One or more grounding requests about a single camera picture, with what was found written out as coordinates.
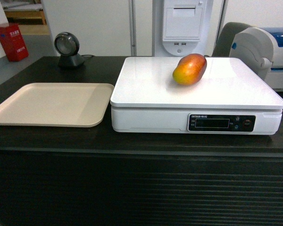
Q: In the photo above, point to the dark red mango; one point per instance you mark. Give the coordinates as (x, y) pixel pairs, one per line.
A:
(190, 69)

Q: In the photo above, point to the white checkout scale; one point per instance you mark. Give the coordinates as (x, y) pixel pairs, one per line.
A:
(229, 99)

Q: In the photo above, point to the black checkout counter cabinet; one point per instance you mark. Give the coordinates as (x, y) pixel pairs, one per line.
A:
(55, 176)

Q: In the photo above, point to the white POS terminal stand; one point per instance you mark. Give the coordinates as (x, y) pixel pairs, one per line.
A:
(181, 27)

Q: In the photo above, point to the black barcode scanner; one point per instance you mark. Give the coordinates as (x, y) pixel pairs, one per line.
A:
(67, 45)

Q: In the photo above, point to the beige plastic tray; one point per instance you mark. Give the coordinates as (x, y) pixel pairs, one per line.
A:
(80, 105)

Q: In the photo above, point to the white blue label printer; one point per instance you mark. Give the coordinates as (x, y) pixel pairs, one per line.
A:
(261, 49)

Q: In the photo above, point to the red fire extinguisher box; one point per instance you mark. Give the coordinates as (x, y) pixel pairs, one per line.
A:
(12, 42)

